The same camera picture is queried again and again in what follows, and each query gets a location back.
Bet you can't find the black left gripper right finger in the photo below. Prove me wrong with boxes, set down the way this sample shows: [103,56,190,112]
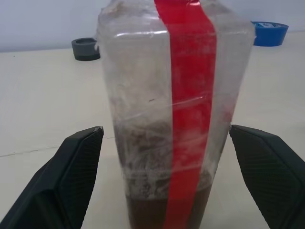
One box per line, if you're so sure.
[228,124,305,229]

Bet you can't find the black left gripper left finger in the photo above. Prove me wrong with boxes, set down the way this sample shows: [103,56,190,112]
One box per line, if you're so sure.
[0,126,105,229]

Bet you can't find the clear bottle with red tape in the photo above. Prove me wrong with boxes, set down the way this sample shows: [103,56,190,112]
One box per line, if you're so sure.
[95,0,257,229]

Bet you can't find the dark grey round holder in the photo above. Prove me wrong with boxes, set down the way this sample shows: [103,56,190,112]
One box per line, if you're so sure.
[71,37,101,62]

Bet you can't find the blue tape roll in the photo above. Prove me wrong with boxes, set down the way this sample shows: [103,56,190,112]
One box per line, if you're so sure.
[250,21,290,47]

